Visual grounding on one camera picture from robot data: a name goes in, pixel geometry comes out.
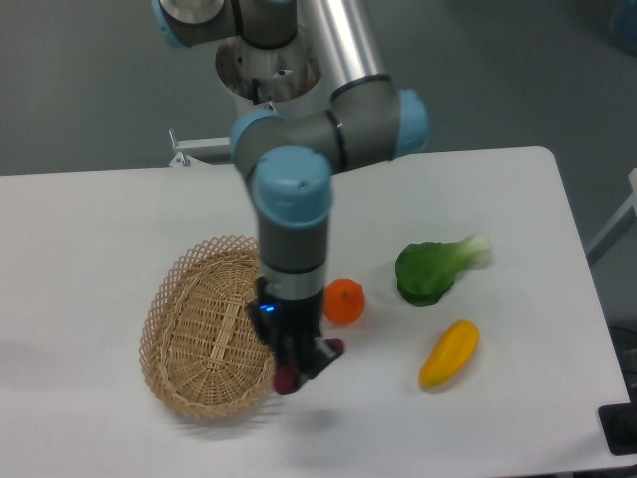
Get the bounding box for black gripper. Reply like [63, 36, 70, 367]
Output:
[247, 276, 345, 388]

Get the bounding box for purple sweet potato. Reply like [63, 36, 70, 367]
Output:
[273, 337, 344, 396]

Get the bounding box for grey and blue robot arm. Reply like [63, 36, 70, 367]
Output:
[153, 1, 430, 395]

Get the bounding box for woven wicker basket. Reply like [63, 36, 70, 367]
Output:
[139, 235, 274, 419]

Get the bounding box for orange tangerine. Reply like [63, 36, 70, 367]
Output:
[323, 278, 365, 326]

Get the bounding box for yellow mango slice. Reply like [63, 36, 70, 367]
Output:
[418, 319, 480, 390]

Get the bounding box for green bok choy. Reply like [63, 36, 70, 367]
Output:
[394, 233, 492, 307]

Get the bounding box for black box at table edge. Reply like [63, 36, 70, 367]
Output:
[598, 403, 636, 456]

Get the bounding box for white metal base frame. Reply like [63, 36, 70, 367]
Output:
[168, 129, 231, 167]

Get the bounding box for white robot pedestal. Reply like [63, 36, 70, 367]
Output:
[216, 27, 328, 118]

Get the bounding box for white frame at right edge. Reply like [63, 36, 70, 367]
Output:
[584, 169, 636, 267]

